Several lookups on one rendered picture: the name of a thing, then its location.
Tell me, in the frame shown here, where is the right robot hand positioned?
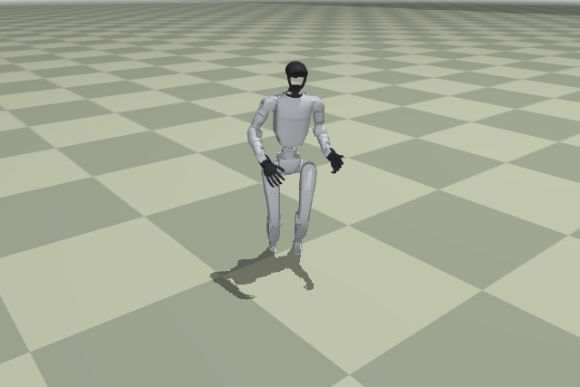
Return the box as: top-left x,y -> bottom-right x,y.
259,155 -> 285,188

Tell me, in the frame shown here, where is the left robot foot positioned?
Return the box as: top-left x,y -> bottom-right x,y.
293,239 -> 303,255

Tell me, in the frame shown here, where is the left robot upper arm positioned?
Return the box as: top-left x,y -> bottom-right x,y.
311,96 -> 325,137

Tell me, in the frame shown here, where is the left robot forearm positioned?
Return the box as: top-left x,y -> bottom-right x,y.
317,126 -> 332,157

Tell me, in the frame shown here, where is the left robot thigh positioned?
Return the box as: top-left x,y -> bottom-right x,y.
295,160 -> 317,227

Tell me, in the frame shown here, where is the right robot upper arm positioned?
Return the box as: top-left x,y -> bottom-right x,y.
249,96 -> 278,139

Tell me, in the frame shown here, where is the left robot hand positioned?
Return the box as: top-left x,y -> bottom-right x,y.
326,148 -> 343,174

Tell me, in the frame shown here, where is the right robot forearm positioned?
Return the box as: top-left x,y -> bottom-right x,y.
247,127 -> 266,163

